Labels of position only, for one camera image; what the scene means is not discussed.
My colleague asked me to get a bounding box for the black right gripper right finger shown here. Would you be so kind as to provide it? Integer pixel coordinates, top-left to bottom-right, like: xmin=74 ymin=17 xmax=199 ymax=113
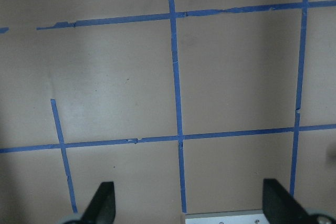
xmin=262 ymin=178 xmax=309 ymax=224

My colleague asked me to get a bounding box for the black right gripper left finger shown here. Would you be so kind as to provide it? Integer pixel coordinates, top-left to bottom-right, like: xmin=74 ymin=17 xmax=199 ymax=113
xmin=81 ymin=182 xmax=116 ymax=223

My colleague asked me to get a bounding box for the silver aluminium bracket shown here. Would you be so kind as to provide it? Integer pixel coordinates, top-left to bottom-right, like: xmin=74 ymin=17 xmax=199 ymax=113
xmin=185 ymin=209 xmax=269 ymax=224

